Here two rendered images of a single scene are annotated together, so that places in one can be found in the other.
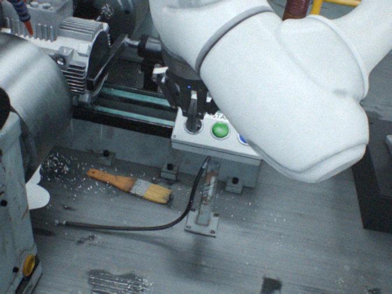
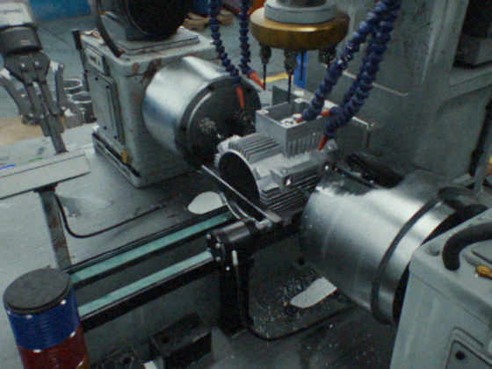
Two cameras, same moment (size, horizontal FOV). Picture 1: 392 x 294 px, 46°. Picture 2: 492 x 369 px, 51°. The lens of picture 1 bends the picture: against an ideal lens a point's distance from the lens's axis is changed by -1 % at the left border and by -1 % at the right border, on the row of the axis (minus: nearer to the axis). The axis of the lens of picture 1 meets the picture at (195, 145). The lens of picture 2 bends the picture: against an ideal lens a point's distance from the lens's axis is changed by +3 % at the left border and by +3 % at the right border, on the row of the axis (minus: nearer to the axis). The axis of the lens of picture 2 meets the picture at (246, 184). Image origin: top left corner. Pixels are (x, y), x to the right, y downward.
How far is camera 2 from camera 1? 166 cm
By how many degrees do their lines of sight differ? 102
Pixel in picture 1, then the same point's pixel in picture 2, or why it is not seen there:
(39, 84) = (167, 94)
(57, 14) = (259, 117)
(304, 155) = not seen: outside the picture
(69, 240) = (146, 206)
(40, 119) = (151, 104)
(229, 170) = not seen: hidden behind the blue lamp
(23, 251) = (129, 149)
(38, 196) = (199, 207)
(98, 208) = (154, 227)
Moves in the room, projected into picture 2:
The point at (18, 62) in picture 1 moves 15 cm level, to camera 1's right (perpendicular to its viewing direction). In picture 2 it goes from (182, 79) to (123, 94)
